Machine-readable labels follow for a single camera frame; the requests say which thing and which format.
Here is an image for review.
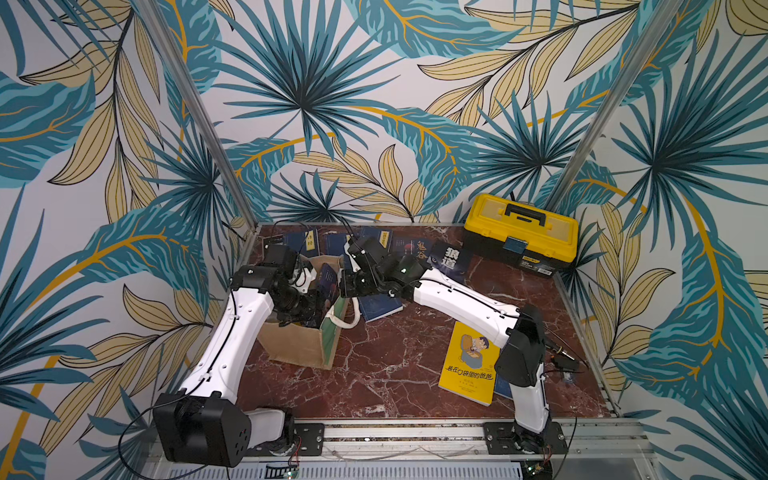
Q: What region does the dark book old man front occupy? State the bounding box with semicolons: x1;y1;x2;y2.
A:
317;263;340;314

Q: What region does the black wolf cover book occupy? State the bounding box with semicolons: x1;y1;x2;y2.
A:
429;240;473;283

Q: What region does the left metal frame post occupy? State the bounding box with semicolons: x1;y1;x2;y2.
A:
136;0;258;232

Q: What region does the metal frame post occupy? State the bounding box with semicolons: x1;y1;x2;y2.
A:
545;0;683;211
136;0;258;232

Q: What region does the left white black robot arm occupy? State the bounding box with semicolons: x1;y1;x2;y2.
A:
153;245;328;468

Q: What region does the blue book back middle right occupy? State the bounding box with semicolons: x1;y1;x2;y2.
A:
361;226;392;250

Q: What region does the green beige canvas bag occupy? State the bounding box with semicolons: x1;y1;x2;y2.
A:
257;255;361;370

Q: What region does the yellow black toolbox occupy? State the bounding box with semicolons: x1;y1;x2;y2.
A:
463;194;579;277

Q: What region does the blue book centre table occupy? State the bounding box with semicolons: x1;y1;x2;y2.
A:
359;294;403;322

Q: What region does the dark book old man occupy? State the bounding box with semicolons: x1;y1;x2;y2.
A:
390;236;432;263
317;263;340;314

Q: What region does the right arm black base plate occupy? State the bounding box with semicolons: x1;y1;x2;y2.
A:
483;421;568;455

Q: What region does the dark book old man back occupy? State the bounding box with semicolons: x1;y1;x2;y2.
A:
390;236;432;263

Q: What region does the front aluminium rail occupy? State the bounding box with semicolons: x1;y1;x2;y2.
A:
139;418;664;480

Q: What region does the yellow book cartoon figure cover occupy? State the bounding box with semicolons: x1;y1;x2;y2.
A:
439;322;500;406

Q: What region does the blue book front right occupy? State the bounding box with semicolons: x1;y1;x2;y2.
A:
494;374;513;400

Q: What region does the blue book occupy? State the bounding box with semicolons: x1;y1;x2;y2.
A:
283;229;320;257
494;374;513;400
325;233;350;257
361;226;392;250

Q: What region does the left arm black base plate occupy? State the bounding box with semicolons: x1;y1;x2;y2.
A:
255;423;325;457

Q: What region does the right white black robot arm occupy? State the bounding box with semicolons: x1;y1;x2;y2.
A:
341;237;551;435

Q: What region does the blue book back middle left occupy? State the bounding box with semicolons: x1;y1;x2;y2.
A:
325;233;350;257

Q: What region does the right metal frame post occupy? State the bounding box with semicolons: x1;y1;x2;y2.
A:
545;0;683;211

